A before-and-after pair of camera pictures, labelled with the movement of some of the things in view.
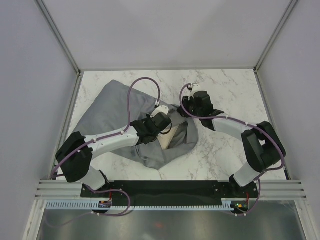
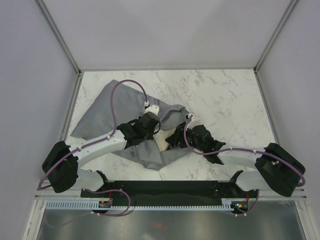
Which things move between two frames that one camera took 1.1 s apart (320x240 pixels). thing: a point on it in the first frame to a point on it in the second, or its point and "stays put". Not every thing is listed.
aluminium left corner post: [63, 43] stays put
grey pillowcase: [119, 105] stays put
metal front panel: [279, 220] stays put
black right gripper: [182, 112] to [177, 136]
